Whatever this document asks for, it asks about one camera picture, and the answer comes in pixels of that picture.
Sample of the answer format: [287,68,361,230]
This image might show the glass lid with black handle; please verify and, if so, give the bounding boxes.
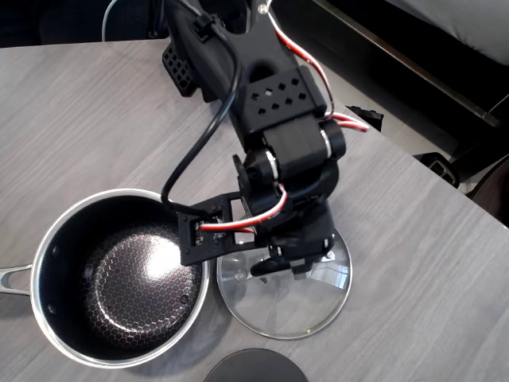
[216,224,354,341]

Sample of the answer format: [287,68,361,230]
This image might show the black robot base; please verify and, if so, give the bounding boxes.
[161,39,200,99]

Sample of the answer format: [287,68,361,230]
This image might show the black metal pot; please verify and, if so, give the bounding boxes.
[0,187,211,370]

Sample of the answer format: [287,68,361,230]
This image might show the dark grey round disc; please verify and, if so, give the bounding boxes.
[203,348,309,382]

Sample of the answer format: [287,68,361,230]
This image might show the black table clamp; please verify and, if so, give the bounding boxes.
[413,151,461,188]
[344,104,385,132]

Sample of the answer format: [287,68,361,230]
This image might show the brown round object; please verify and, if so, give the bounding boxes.
[467,153,509,230]

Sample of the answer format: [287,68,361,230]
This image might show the white cushion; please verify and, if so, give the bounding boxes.
[381,0,509,67]

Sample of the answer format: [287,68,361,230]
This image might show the red white servo cable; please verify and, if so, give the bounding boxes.
[200,183,288,235]
[265,0,371,133]

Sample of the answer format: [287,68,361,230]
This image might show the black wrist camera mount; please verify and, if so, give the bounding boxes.
[177,192,259,267]

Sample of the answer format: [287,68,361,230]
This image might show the black camera cable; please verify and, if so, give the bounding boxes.
[161,0,243,216]

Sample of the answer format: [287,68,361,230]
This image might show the dark furniture frame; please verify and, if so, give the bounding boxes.
[293,0,509,176]

